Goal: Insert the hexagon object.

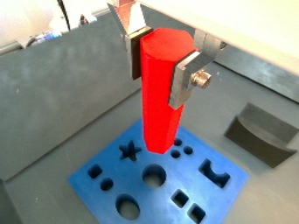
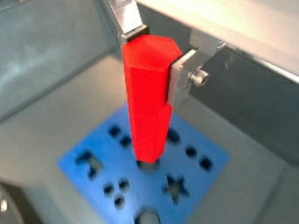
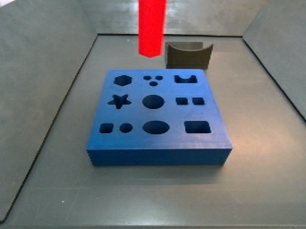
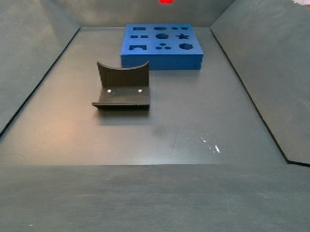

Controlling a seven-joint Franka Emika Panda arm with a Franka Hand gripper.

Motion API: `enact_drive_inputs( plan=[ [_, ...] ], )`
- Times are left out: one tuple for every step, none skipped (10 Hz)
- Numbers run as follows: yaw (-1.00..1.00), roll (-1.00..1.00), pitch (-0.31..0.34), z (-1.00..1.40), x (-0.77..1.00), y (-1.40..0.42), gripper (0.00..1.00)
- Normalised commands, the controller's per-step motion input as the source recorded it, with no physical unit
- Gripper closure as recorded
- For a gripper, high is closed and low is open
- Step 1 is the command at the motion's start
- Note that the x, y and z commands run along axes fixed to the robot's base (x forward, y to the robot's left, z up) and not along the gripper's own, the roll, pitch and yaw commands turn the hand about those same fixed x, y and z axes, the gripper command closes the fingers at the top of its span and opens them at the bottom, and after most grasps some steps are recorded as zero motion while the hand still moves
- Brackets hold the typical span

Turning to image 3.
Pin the red hexagonal peg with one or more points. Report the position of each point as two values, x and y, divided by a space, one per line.
151 27

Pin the blue shape-sorting block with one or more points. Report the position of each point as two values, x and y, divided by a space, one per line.
158 119

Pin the dark olive curved block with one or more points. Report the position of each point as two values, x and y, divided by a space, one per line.
187 55

